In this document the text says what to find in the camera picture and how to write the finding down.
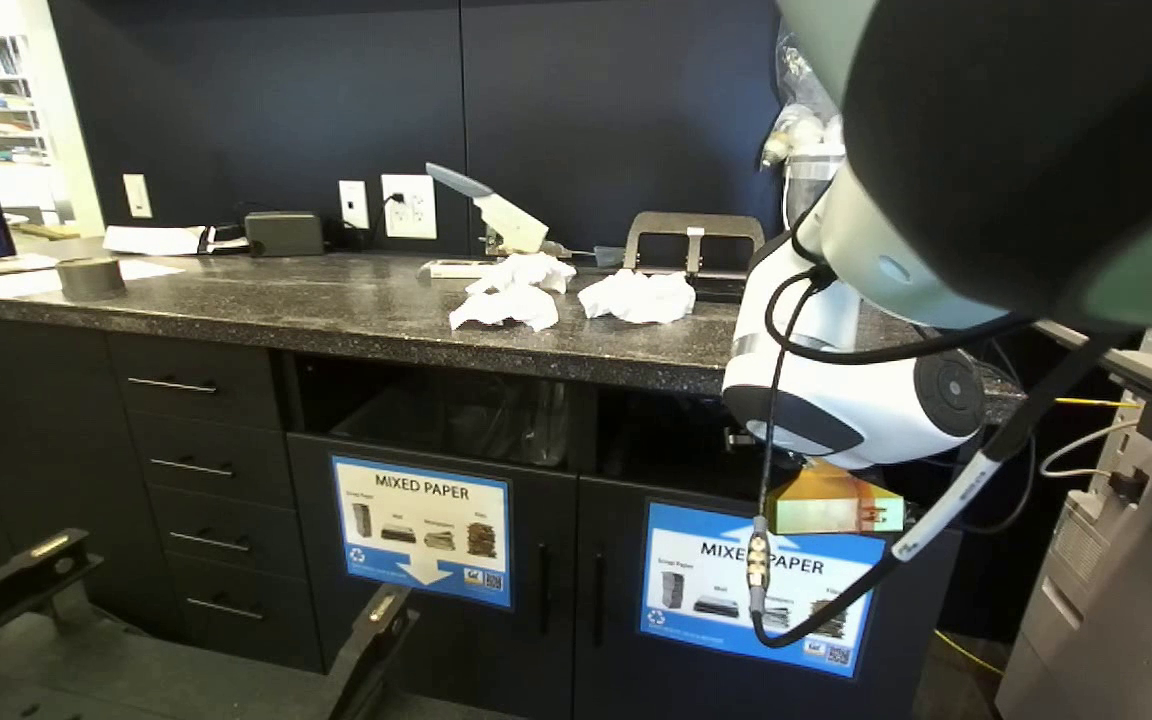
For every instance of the white wall outlet plate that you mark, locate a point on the white wall outlet plate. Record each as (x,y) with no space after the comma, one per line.
(411,206)

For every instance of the black drawer cabinet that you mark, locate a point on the black drawer cabinet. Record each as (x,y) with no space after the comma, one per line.
(208,446)

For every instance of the white small wall plate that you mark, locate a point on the white small wall plate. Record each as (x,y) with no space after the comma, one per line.
(355,203)

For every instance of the grey office printer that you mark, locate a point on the grey office printer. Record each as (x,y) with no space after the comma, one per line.
(1085,638)

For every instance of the black stand leg centre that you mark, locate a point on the black stand leg centre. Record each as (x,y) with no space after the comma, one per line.
(364,655)

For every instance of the white light switch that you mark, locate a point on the white light switch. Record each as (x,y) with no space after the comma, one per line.
(139,193)

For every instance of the orange wrist camera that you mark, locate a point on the orange wrist camera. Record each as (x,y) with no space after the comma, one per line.
(835,501)

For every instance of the mixed paper sign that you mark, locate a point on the mixed paper sign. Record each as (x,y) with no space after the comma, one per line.
(424,528)
(696,592)

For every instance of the dark grey box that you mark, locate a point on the dark grey box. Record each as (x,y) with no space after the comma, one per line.
(285,235)

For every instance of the clear plastic bag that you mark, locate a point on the clear plastic bag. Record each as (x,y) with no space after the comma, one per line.
(805,121)

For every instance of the black stand leg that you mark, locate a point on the black stand leg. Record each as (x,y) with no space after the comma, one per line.
(364,655)
(42,572)

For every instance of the right mixed paper sign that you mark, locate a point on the right mixed paper sign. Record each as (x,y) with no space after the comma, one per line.
(696,592)

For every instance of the left mixed paper sign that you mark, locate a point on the left mixed paper sign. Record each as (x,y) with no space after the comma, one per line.
(424,528)

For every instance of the white bookshelf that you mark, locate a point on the white bookshelf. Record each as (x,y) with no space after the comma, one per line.
(46,179)

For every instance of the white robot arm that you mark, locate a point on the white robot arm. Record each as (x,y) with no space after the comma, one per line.
(999,171)

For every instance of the white paper sheet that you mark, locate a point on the white paper sheet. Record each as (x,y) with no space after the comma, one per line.
(156,242)

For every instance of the black stand leg left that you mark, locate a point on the black stand leg left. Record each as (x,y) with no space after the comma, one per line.
(42,572)

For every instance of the grey hole punch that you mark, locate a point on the grey hole punch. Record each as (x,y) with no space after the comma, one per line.
(710,251)

